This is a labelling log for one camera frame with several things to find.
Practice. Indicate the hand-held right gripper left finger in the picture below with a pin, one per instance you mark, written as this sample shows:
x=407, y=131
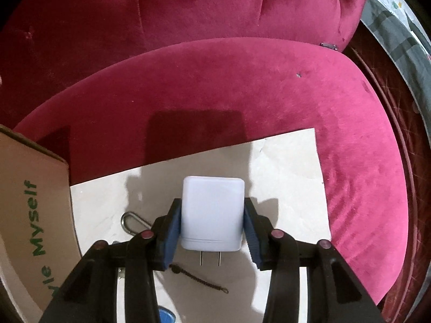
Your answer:
x=171, y=239

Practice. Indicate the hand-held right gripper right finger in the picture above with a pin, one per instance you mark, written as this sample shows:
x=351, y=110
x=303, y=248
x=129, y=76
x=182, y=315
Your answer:
x=252, y=239

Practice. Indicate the white plug charger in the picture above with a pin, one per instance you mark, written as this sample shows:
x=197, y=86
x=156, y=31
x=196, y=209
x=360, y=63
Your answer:
x=212, y=212

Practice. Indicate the blue key fob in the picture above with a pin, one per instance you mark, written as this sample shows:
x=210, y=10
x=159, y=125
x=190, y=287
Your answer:
x=165, y=315

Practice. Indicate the brown cardboard box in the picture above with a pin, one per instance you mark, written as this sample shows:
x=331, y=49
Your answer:
x=27, y=208

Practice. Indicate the pink tufted velvet armchair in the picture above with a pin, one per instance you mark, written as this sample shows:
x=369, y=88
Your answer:
x=202, y=74

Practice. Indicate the small metal clip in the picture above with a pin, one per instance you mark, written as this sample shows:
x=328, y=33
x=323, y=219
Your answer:
x=328, y=45

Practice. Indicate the grey plaid cloth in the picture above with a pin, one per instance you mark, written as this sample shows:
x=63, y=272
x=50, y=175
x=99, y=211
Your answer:
x=390, y=33

